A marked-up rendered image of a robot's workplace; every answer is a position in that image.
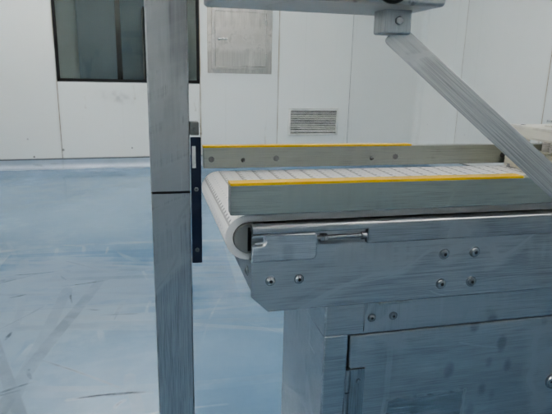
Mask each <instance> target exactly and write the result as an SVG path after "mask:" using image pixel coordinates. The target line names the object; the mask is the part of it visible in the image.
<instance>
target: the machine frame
mask: <svg viewBox="0 0 552 414"><path fill-rule="evenodd" d="M144 9H145V52H146V75H147V96H148V119H149V161H150V184H151V205H152V228H153V250H154V293H155V314H156V337H157V359H158V381H159V414H195V390H194V345H193V301H192V255H191V192H190V190H191V166H190V121H189V76H188V31H187V0H144Z"/></svg>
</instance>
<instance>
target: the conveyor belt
mask: <svg viewBox="0 0 552 414"><path fill-rule="evenodd" d="M500 173H516V174H519V175H526V174H525V173H524V172H523V171H522V170H521V169H518V168H508V167H506V165H490V166H451V167H410V168H331V169H292V170H251V171H217V172H212V173H210V174H209V175H207V176H206V178H205V179H204V181H203V182H202V192H203V195H204V197H205V199H206V202H207V204H208V206H209V208H210V211H211V213H212V215H213V216H214V220H215V222H216V223H217V225H218V229H219V231H220V232H221V235H222V237H223V239H224V241H225V244H226V246H227V248H228V249H229V251H230V252H231V253H232V254H233V255H234V256H236V257H238V258H240V259H244V260H251V253H250V254H249V253H244V252H241V251H239V250H238V249H237V248H236V247H235V245H234V243H233V239H232V237H233V233H234V231H235V230H236V228H237V227H238V226H240V225H241V224H243V223H248V222H257V223H263V222H266V221H285V220H304V219H341V218H360V217H379V216H399V215H418V214H455V213H473V212H492V211H511V210H530V209H552V203H540V204H520V205H480V206H460V207H439V208H419V209H379V210H358V211H338V212H318V213H297V214H257V215H237V216H231V215H230V213H229V212H228V181H234V180H268V179H301V178H334V177H400V176H433V175H467V174H500Z"/></svg>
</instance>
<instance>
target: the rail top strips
mask: <svg viewBox="0 0 552 414"><path fill-rule="evenodd" d="M410 145H412V144H409V143H356V144H264V145H202V147H203V148H250V147H330V146H410ZM509 178H524V176H523V175H519V174H516V173H500V174H467V175H433V176H400V177H334V178H301V179H268V180H234V181H228V184H229V185H230V186H269V185H300V184H330V183H360V182H419V181H449V180H480V179H509Z"/></svg>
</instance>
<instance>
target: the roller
mask: <svg viewBox="0 0 552 414"><path fill-rule="evenodd" d="M254 223H257V222H248V223H243V224H241V225H240V226H238V227H237V228H236V230H235V231H234V233H233V237H232V239H233V243H234V245H235V247H236V248H237V249H238V250H239V251H241V252H244V253H249V254H250V253H251V225H252V224H254Z"/></svg>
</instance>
